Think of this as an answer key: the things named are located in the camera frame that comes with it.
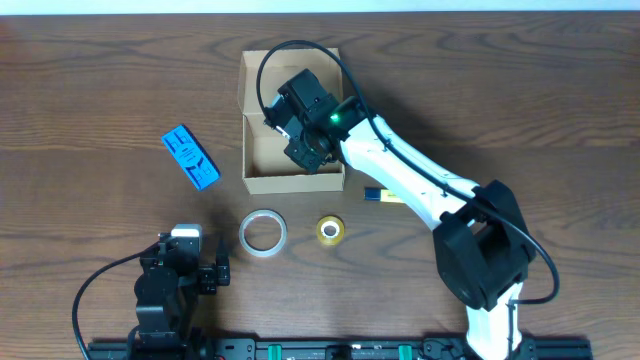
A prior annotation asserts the large clear tape roll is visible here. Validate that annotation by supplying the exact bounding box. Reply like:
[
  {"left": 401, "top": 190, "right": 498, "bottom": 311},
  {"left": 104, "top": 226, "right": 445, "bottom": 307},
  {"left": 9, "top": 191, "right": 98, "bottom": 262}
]
[{"left": 238, "top": 209, "right": 288, "bottom": 258}]

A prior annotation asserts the brown cardboard box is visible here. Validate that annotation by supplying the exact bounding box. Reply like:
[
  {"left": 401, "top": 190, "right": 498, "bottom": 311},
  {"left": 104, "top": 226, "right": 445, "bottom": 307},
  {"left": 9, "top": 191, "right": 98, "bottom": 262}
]
[{"left": 238, "top": 48, "right": 345, "bottom": 195}]

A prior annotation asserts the blue plastic block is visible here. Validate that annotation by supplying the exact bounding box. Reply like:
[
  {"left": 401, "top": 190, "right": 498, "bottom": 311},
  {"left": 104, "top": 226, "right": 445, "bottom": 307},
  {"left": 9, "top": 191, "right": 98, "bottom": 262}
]
[{"left": 161, "top": 124, "right": 221, "bottom": 191}]

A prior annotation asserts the yellow blue highlighter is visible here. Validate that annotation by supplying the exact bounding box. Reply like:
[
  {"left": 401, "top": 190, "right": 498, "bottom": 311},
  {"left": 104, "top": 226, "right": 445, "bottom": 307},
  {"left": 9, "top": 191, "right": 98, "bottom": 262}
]
[{"left": 364, "top": 187, "right": 403, "bottom": 203}]

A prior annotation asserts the small yellow tape roll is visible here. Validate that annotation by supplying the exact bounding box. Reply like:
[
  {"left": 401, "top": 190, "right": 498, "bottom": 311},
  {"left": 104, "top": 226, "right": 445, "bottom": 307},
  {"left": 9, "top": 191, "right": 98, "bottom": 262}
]
[{"left": 316, "top": 215, "right": 345, "bottom": 246}]

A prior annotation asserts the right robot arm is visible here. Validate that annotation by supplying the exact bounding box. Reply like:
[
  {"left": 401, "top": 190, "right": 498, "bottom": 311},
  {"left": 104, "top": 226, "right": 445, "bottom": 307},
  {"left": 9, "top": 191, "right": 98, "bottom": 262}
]
[{"left": 261, "top": 69, "right": 536, "bottom": 359}]

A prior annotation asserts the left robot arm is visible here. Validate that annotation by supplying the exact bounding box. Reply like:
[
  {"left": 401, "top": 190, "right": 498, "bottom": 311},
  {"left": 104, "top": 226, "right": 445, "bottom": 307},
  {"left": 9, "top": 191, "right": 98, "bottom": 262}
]
[{"left": 134, "top": 233, "right": 231, "bottom": 350}]

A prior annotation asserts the left black cable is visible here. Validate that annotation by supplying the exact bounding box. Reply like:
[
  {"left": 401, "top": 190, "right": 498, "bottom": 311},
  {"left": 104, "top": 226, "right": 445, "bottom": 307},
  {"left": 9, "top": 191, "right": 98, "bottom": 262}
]
[{"left": 71, "top": 241, "right": 162, "bottom": 359}]

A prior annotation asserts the black cable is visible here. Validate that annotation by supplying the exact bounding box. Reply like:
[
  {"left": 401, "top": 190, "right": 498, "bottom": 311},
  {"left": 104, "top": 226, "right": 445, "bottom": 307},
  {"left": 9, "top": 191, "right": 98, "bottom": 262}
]
[
  {"left": 71, "top": 241, "right": 162, "bottom": 359},
  {"left": 255, "top": 39, "right": 561, "bottom": 306}
]

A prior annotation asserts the right black cable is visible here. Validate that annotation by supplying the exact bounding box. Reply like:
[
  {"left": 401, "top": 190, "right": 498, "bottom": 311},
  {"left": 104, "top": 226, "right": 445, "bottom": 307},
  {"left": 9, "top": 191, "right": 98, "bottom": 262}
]
[{"left": 255, "top": 39, "right": 561, "bottom": 306}]

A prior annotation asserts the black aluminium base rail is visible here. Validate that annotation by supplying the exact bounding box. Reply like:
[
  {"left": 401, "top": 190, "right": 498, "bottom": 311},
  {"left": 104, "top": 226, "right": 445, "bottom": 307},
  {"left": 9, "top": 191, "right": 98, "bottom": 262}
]
[{"left": 88, "top": 337, "right": 593, "bottom": 360}]

